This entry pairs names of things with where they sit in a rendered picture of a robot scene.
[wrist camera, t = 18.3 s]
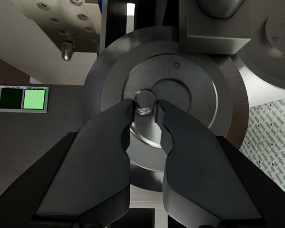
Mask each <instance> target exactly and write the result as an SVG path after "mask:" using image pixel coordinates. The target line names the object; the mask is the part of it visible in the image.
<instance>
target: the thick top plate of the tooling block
mask: <svg viewBox="0 0 285 228"><path fill-rule="evenodd" d="M16 1H17V2H18V3H19V4H20V5H21V6H22V8H23V9H24V10H25V11H26V12H27V13H28V15H29V16H30V17H31V18H32V19H33V20H34V21H35V23H36V24H37V25H38V26H39V27H40V28H41V29H42V31H43V32H44V33H45V34H46V35H47V36H48V37H49V38H50V39H51V41H52V42H53V43H54V44H55V45H56V46H57V47H58V49H59V50H61V43H62V42H68V43H72V44H73V45H74V46H75V48H74V52H91V53H96V47H95V45H96V44H98V43H100V34H97V33H96V31H95V28H94V26H93V23H92V21H91V18H90V15H89V13H88V10H87V8H86V5H85V0H16Z"/></svg>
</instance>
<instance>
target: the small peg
mask: <svg viewBox="0 0 285 228"><path fill-rule="evenodd" d="M134 101H135V110H136V112H137V113H138V114H139V115H141V116H147V115H149V114H150V113H151V112H152V111H153V109H154V107H155V106H156V103H157V96H156V94H155V93H154V92H153V91H152V90H151V89H141V90H139V91H138V92H137V93H136V95H135V97H134Z"/></svg>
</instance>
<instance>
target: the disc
mask: <svg viewBox="0 0 285 228"><path fill-rule="evenodd" d="M160 40H169V41H177V42H178V41H179V27H175V26H151V27H146V28H141V29H138V30H135V31H132V32H130V33H128V34H126V35H124V36H122V37H120V38H118V39H117V40H116V41H114V42H113V43H111V44H110V45H109V46H108V47H107V48H106V49H105V50H104V51H103V52H102V53H101V54H100V55H99V56H98V58H97V59H96V61H95V62H94V64H93V65H92V67H91V69H90V71H89V73H88V75H87V77H86V80H85V83H84V86H83V91H82V96H81V118H82V124H83V125H84V124H85V123H86V122H88V121H89V120H90V119H92V118H93V117H95V116H96V115H98V114H99V113H100V109H99V100H100V92H101V87H102V85H103V82H104V79H105V77H106V75H107V73H108V72H109V70H110V68H111V67H112V66H113V64H114V63H115V62H116V61H117V60H118V59H119V58H120V57H121V56H122V55H124V54H125V53H126V52H128V51H129V50H131V49H132V48H134V47H136V46H139V45H141V44H144V43H148V42H152V41H160ZM205 54H206V55H207V56H209V57H210V58H211V59H212V60H213V61H214V62H215V63H216V64H217V65H218V67H219V68H220V69H221V71H222V72H223V74H224V76H225V78H226V80H227V82H228V85H229V88H230V91H231V94H232V100H233V115H232V121H231V125H230V128H229V131H228V134H227V136H226V139H227V140H228V141H229V142H230V143H231V144H232V145H234V146H235V147H236V148H237V149H238V150H239V149H240V147H241V145H242V143H243V140H244V138H245V135H246V132H247V127H248V121H249V101H248V95H247V90H246V86H245V83H244V81H243V78H242V76H241V74H240V72H239V70H238V68H237V67H236V65H235V63H234V62H233V61H232V59H231V58H230V57H229V55H228V54H209V53H205ZM130 131H131V132H132V133H133V134H134V135H135V136H136V137H137V138H138V139H139V140H141V141H142V142H144V143H146V144H148V145H150V146H153V145H151V144H149V143H147V142H145V141H143V140H142V139H141V138H139V137H138V136H137V135H136V134H135V133H134V132H133V131H132V129H130ZM153 147H156V146H153ZM157 148H161V147H157ZM163 176H164V172H158V171H151V170H148V169H145V168H142V167H140V166H138V165H136V164H134V163H132V162H130V184H131V185H133V186H136V187H139V188H142V189H145V190H150V191H156V192H162V182H163Z"/></svg>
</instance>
